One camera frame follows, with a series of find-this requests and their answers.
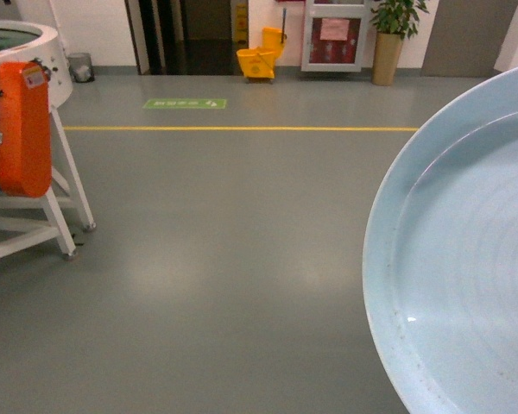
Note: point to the grey trash bin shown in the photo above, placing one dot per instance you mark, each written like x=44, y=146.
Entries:
x=81, y=68

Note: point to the orange motor cover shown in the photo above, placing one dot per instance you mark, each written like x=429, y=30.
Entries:
x=25, y=151

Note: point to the white round carousel machine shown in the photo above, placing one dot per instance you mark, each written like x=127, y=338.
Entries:
x=27, y=222

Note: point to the light blue round plate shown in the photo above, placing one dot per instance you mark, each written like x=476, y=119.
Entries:
x=440, y=258

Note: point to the yellow wet floor sign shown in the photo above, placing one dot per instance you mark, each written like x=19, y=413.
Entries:
x=241, y=24

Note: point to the yellow mop bucket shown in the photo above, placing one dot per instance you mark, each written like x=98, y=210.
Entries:
x=259, y=62

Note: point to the fire hose cabinet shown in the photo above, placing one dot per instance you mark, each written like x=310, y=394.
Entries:
x=334, y=35

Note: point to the potted green plant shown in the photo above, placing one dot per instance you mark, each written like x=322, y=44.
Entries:
x=394, y=21

